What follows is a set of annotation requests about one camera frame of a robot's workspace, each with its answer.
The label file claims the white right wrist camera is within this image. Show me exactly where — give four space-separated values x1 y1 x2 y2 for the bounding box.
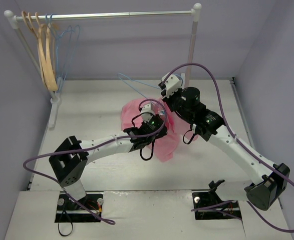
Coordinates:
159 73 185 98

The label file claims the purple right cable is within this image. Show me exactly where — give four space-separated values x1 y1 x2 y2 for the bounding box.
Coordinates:
160 62 294 234

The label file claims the white clothes rack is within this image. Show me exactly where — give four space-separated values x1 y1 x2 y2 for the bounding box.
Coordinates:
4 3 202 129

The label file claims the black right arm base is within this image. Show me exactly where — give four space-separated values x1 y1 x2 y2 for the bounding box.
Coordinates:
192 180 242 221

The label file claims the wooden hanger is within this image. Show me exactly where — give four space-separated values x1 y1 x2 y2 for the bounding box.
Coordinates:
21 10 53 90
34 12 58 92
27 12 56 91

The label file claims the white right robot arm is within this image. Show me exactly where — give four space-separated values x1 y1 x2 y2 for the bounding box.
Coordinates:
159 76 290 211

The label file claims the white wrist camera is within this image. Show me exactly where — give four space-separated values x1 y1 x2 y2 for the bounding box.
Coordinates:
159 73 185 98
140 102 154 123

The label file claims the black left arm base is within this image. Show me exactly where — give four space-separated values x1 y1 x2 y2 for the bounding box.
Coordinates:
55 193 104 223

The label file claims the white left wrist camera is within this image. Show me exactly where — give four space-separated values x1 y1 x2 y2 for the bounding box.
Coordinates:
140 102 154 123

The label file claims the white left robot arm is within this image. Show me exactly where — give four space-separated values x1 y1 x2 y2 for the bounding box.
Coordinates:
49 115 167 210

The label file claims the purple cable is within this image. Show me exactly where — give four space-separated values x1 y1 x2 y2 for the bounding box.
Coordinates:
23 98 168 225
160 62 294 234

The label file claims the pink t shirt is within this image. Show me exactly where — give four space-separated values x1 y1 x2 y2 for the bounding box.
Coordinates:
120 98 180 162

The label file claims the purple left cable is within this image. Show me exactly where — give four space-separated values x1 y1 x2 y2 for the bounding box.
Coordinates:
23 98 168 225

